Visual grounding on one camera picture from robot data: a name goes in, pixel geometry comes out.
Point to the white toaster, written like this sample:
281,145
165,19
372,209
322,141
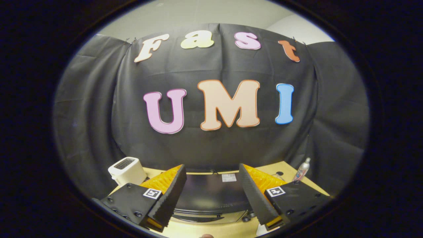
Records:
127,171

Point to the silver spray bottle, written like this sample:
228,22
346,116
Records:
302,170

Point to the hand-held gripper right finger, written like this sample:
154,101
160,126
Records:
252,195

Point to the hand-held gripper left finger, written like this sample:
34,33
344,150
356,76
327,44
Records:
172,195

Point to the black toaster oven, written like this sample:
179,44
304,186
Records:
211,195

